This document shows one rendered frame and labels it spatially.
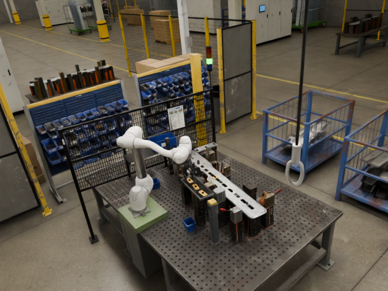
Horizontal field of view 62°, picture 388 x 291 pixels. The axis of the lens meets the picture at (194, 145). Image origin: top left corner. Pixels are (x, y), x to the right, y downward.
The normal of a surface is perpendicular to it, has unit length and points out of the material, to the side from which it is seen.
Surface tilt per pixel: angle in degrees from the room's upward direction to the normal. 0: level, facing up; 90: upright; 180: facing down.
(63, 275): 0
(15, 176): 92
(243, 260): 0
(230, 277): 0
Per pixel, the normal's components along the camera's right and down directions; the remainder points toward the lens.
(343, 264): -0.08, -0.88
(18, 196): 0.63, 0.30
